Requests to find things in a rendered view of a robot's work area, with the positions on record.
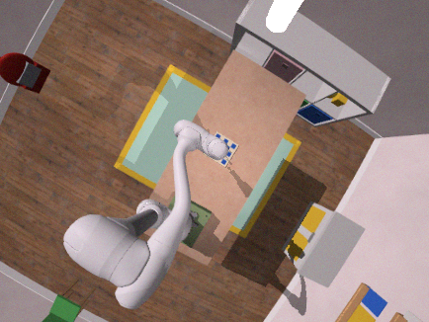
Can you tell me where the blue and cream chessboard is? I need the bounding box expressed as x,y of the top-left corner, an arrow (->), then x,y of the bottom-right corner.
210,132 -> 238,167

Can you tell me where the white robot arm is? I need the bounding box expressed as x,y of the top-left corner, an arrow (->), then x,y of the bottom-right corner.
63,120 -> 228,309

